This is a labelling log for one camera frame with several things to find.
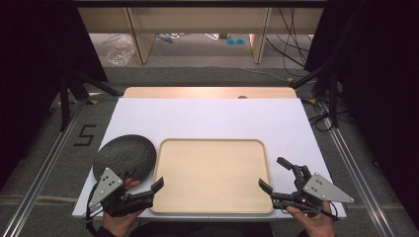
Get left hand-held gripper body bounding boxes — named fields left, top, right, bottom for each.
left=87, top=166, right=156, bottom=218

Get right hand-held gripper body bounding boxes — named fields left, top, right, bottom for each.
left=271, top=164, right=356, bottom=218

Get black textured round plate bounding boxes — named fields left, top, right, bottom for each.
left=92, top=133, right=158, bottom=184

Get beige rectangular tray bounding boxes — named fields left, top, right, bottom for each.
left=150, top=137, right=275, bottom=215

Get person's right hand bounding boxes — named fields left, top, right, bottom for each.
left=285, top=200, right=337, bottom=237

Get person's left hand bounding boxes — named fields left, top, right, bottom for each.
left=102, top=178, right=146, bottom=237

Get white board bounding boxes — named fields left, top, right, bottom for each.
left=71, top=97, right=348, bottom=221

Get black metal stand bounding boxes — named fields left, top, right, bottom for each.
left=58, top=67, right=121, bottom=132
left=290, top=9, right=341, bottom=129

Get clear plastic bag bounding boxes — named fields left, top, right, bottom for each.
left=105, top=35, right=136, bottom=66

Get black curtain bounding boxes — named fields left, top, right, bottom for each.
left=303, top=0, right=419, bottom=229
left=0, top=0, right=109, bottom=191

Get light wooden desk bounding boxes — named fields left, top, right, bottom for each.
left=77, top=6, right=326, bottom=65

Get aluminium floor rail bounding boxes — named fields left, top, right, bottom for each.
left=1, top=101, right=84, bottom=237
left=319, top=100, right=393, bottom=237

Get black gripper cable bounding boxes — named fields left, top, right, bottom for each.
left=84, top=182, right=101, bottom=237

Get black floor cables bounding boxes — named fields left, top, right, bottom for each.
left=301, top=97, right=351, bottom=133

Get thin white floor cable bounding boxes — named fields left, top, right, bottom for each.
left=197, top=64, right=293, bottom=83

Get bundle of black cables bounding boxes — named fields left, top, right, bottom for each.
left=264, top=7, right=314, bottom=71

